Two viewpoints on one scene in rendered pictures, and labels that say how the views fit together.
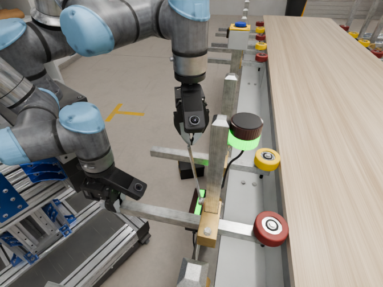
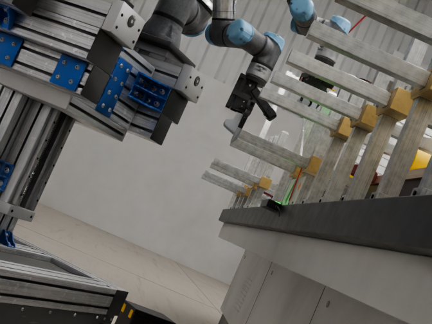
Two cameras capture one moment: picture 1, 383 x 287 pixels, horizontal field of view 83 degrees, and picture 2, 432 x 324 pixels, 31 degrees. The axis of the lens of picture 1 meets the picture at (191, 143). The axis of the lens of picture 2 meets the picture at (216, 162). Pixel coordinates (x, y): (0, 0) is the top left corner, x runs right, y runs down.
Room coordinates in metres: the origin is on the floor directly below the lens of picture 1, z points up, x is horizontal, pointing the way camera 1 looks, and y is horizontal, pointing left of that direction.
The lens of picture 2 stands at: (-1.96, 0.84, 0.53)
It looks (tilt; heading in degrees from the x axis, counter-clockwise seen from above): 5 degrees up; 345
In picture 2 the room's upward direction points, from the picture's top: 24 degrees clockwise
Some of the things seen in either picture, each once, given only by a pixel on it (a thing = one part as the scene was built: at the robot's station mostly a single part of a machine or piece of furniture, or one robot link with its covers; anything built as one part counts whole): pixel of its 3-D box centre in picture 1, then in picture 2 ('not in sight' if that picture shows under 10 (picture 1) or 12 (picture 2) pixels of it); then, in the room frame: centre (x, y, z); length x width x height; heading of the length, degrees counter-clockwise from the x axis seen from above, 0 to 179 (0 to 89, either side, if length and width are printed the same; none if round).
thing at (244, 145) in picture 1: (244, 135); not in sight; (0.33, -0.10, 1.14); 0.06 x 0.06 x 0.02
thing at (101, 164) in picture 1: (96, 158); (258, 73); (0.37, 0.23, 1.04); 0.08 x 0.08 x 0.05
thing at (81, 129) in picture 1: (85, 131); (267, 51); (0.37, 0.23, 1.12); 0.09 x 0.08 x 0.11; 112
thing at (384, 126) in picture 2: not in sight; (389, 115); (-0.39, 0.11, 0.93); 0.03 x 0.03 x 0.48; 77
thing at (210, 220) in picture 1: (211, 218); (314, 168); (0.32, -0.06, 0.85); 0.13 x 0.06 x 0.05; 167
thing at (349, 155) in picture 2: not in sight; (354, 143); (-0.14, 0.05, 0.88); 0.03 x 0.03 x 0.48; 77
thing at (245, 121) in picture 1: (238, 160); not in sight; (0.33, -0.10, 1.07); 0.06 x 0.06 x 0.22; 77
